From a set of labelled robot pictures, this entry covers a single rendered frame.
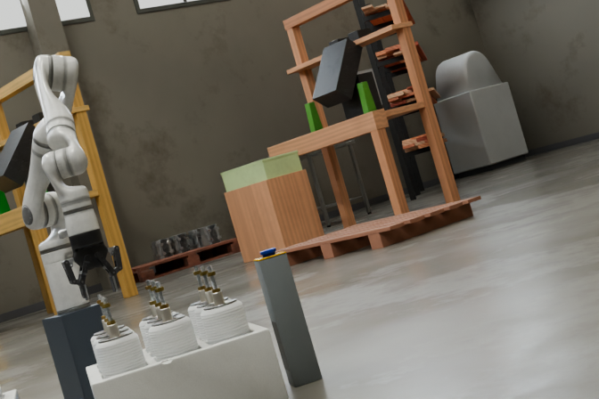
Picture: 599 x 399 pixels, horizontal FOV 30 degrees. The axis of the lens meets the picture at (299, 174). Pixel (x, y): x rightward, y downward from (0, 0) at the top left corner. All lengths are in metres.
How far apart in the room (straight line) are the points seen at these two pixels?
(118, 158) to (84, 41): 1.30
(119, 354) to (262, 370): 0.30
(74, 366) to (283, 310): 0.67
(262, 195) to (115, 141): 3.84
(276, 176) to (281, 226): 0.39
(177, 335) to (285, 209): 6.10
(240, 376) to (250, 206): 6.28
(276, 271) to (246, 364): 0.33
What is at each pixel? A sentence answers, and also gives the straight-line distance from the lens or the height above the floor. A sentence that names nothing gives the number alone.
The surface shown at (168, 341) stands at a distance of 2.42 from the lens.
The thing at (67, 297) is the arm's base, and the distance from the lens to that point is 3.09.
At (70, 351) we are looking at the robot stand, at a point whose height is 0.20.
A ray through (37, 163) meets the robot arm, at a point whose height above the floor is 0.70.
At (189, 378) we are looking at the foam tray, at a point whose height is 0.13.
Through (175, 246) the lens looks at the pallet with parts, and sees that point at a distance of 11.70.
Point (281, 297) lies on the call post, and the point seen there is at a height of 0.21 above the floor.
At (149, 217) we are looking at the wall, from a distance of 12.10.
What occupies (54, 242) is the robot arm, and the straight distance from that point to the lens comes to 3.08.
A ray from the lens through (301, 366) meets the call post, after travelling 2.68.
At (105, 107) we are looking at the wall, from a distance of 12.12.
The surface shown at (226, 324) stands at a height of 0.21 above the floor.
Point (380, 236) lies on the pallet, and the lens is 6.26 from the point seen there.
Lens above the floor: 0.45
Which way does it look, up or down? 1 degrees up
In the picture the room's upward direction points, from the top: 16 degrees counter-clockwise
